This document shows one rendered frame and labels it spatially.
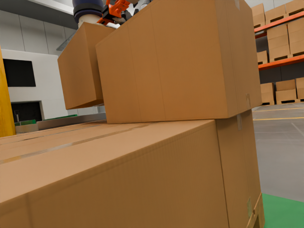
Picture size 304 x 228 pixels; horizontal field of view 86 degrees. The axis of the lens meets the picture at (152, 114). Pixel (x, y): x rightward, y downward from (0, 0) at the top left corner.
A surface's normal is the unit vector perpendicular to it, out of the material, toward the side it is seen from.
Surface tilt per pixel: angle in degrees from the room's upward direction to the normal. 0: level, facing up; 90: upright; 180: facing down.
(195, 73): 90
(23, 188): 0
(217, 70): 90
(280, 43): 90
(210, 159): 90
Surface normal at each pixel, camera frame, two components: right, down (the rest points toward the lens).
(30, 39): 0.75, -0.07
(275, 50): -0.62, 0.12
